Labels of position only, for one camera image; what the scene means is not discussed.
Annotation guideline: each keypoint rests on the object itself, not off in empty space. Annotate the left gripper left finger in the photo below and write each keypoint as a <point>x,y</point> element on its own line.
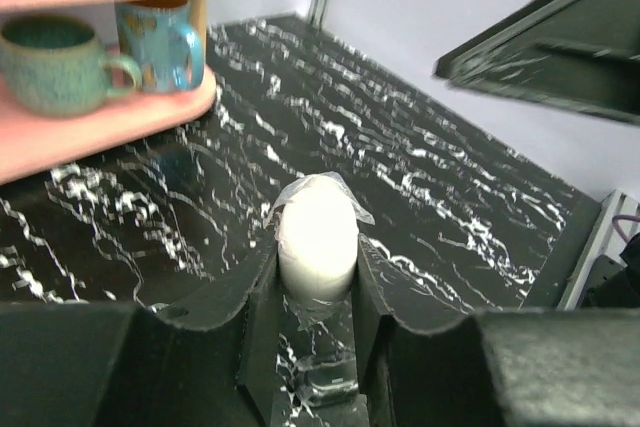
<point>205,360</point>

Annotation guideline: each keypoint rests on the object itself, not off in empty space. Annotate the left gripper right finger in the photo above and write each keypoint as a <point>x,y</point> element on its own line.
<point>532,367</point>

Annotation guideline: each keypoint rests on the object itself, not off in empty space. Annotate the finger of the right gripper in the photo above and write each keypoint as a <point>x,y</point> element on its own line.
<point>576,55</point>

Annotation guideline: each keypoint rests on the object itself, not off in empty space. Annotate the white earbuds charging case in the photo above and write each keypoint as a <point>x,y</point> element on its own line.
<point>316,221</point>

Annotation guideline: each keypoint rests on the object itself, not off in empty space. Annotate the green ceramic mug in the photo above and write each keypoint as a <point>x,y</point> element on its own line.
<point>57,66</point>

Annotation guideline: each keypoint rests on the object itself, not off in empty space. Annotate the light blue ceramic mug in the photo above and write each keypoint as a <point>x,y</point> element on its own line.
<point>159,36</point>

